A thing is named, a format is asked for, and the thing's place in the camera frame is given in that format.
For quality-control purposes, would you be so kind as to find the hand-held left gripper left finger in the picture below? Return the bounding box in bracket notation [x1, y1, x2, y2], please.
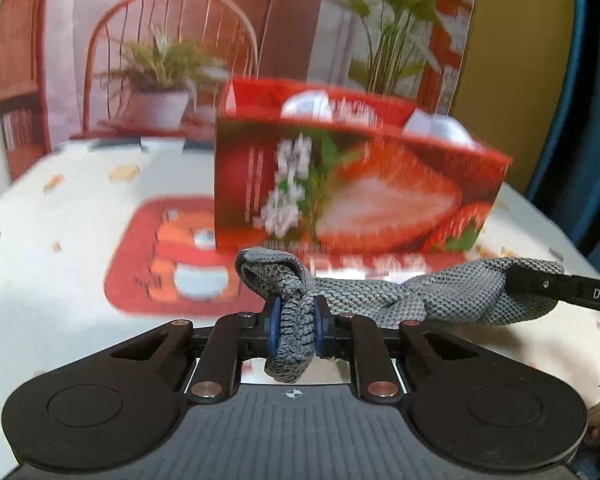
[80, 297, 281, 405]

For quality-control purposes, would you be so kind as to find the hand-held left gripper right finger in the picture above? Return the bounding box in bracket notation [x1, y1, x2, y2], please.
[312, 296, 501, 403]

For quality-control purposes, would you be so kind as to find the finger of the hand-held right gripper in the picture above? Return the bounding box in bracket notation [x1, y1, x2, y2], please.
[502, 266, 600, 323]

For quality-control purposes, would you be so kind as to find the grey knit cloth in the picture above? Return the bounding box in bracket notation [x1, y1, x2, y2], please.
[234, 247, 566, 385]

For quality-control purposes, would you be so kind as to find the red strawberry print cardboard box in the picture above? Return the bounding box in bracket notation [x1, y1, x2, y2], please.
[214, 77, 513, 256]

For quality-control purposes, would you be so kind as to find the blue curtain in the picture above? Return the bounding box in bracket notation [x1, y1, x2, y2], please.
[525, 0, 600, 281]

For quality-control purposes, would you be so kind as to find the cartoon bear print tablecloth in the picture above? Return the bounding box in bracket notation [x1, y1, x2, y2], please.
[0, 137, 600, 461]

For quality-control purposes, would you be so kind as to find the tan wooden panel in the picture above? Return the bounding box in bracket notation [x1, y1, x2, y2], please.
[450, 0, 581, 196]

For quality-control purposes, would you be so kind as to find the printed room scene backdrop cloth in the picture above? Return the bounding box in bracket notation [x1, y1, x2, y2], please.
[0, 0, 481, 183]

